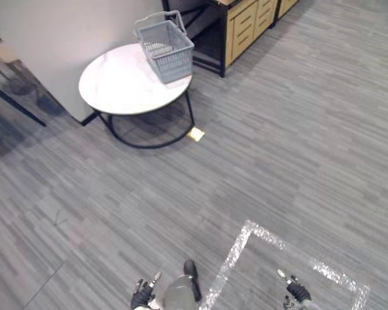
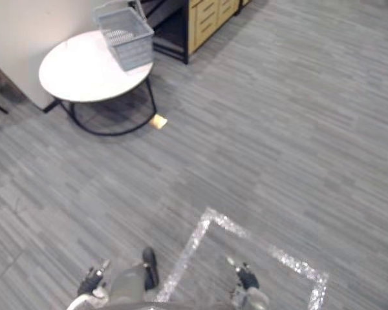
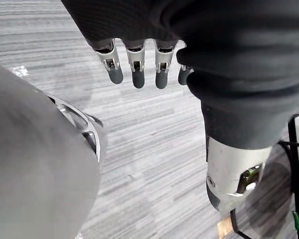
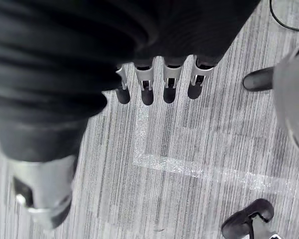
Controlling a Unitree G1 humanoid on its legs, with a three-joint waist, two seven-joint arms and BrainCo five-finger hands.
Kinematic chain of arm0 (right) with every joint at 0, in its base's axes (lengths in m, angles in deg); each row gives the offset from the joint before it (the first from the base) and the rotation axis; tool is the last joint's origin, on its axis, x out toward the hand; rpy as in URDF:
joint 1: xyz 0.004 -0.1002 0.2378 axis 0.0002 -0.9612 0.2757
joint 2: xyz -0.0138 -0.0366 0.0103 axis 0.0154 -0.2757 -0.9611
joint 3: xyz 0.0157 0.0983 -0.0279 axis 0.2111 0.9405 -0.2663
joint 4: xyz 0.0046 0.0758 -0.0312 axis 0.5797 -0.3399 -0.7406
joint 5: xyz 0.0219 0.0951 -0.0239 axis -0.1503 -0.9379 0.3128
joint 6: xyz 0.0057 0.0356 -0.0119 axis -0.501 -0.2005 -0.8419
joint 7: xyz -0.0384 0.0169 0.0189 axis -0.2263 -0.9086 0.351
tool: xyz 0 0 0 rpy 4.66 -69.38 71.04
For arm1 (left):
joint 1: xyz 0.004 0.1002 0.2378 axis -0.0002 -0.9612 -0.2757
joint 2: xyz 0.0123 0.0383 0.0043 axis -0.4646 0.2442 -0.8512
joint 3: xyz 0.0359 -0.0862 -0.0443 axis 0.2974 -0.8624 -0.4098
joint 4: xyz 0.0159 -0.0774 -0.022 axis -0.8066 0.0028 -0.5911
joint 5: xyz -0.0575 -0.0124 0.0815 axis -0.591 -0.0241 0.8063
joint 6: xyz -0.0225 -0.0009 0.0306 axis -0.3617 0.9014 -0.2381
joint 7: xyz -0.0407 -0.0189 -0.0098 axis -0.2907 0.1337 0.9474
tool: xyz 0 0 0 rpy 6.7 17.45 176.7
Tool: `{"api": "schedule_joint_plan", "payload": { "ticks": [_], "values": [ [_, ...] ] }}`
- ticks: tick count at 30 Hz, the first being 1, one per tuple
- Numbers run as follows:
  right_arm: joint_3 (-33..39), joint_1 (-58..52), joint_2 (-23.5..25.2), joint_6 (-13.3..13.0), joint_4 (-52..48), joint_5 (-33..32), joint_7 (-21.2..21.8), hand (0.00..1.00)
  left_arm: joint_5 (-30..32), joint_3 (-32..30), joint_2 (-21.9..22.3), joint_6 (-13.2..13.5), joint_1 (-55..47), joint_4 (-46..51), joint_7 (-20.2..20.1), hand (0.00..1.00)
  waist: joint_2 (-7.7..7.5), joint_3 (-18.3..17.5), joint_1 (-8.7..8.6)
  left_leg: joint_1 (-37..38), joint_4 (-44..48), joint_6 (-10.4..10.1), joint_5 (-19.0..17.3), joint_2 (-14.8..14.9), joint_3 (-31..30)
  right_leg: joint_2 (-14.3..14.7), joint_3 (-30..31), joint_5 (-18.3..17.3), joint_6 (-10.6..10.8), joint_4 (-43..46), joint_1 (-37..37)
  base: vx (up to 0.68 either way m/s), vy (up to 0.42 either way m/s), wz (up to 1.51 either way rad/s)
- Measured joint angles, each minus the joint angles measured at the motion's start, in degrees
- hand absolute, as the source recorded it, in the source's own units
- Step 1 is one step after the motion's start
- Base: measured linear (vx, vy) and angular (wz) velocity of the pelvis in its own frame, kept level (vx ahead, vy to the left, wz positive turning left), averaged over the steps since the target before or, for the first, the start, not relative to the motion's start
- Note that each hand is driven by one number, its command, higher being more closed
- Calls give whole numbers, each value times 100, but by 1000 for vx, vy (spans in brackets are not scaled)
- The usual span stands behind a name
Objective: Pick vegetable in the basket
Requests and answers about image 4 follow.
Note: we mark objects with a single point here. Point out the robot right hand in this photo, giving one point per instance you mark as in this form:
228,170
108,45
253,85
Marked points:
64,62

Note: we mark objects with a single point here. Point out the translucent floor marking tape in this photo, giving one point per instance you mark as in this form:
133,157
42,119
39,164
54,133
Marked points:
142,139

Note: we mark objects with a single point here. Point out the silver robot left leg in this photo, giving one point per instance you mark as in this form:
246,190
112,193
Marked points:
264,230

